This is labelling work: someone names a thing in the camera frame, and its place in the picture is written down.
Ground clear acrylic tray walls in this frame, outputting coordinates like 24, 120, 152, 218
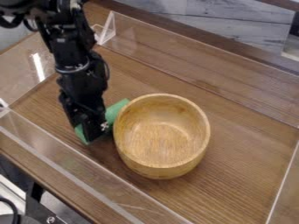
0, 16, 299, 224

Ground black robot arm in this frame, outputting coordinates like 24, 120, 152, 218
0, 0, 109, 143

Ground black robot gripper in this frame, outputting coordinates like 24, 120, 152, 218
55, 52, 109, 144

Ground black cable loop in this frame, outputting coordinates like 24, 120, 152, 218
0, 197, 21, 224

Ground green rectangular block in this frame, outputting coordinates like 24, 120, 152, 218
75, 99, 130, 144

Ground black metal table bracket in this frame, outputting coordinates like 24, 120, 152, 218
24, 182, 67, 224

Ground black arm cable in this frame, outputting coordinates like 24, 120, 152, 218
91, 51, 112, 88

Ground brown wooden bowl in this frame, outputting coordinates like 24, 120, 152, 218
113, 94, 211, 179

